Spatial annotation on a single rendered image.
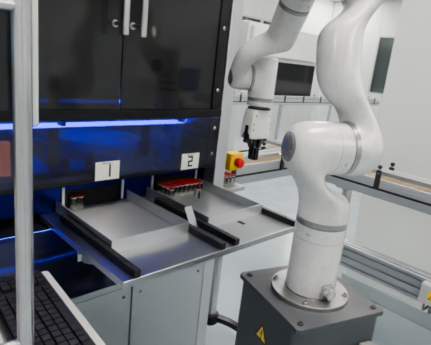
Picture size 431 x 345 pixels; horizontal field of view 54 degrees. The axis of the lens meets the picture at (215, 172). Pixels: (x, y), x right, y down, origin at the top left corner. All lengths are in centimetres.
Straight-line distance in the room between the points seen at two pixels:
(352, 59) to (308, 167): 25
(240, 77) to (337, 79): 42
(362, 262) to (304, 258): 126
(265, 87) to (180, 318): 102
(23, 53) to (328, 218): 69
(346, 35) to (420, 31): 174
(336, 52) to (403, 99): 175
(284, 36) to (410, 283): 136
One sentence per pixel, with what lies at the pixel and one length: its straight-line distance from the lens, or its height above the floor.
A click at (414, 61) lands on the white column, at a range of 270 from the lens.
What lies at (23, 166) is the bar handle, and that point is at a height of 122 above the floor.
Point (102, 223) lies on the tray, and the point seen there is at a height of 88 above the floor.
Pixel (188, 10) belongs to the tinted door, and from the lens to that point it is 148.
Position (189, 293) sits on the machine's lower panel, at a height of 45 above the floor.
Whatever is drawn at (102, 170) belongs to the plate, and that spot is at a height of 102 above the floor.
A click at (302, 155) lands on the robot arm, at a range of 90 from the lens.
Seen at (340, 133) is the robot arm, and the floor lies 127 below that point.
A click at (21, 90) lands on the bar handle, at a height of 132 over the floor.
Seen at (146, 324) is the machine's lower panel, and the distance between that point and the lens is 174.
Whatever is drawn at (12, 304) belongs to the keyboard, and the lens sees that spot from 106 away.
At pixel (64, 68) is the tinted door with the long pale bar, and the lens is 126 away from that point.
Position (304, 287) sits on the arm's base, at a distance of 105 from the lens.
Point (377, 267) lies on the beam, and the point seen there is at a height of 50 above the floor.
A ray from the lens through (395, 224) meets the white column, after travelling 279.
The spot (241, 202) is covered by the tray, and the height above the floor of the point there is 89.
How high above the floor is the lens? 139
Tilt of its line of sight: 15 degrees down
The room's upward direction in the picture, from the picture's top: 6 degrees clockwise
